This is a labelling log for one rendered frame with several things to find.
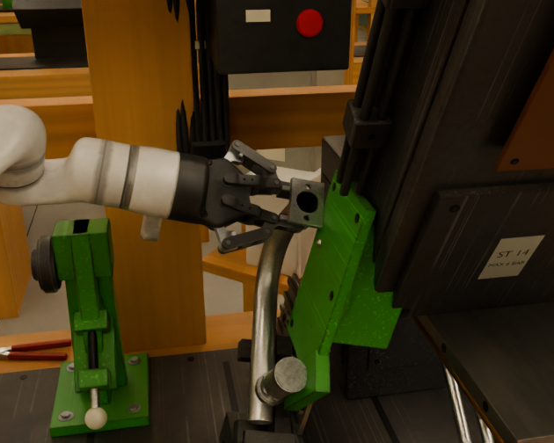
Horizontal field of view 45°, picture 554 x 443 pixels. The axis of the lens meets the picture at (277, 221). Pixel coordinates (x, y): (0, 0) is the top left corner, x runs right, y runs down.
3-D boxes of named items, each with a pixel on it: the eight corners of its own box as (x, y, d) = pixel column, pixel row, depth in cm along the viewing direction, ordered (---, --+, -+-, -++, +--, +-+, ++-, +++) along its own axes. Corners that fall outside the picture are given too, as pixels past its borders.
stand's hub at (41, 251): (58, 302, 85) (50, 250, 82) (32, 305, 84) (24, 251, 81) (64, 274, 92) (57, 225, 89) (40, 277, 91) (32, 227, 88)
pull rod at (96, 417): (107, 432, 85) (103, 395, 83) (84, 435, 85) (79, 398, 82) (109, 404, 90) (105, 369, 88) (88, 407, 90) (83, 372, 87)
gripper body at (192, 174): (167, 207, 68) (255, 223, 71) (177, 134, 71) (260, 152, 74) (156, 231, 75) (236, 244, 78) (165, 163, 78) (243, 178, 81)
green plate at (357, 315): (376, 394, 74) (441, 222, 66) (306, 386, 72) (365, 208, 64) (347, 335, 84) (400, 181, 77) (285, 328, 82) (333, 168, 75)
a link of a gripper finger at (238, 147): (230, 143, 76) (270, 177, 76) (239, 134, 77) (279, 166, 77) (224, 154, 78) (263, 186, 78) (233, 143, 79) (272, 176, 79)
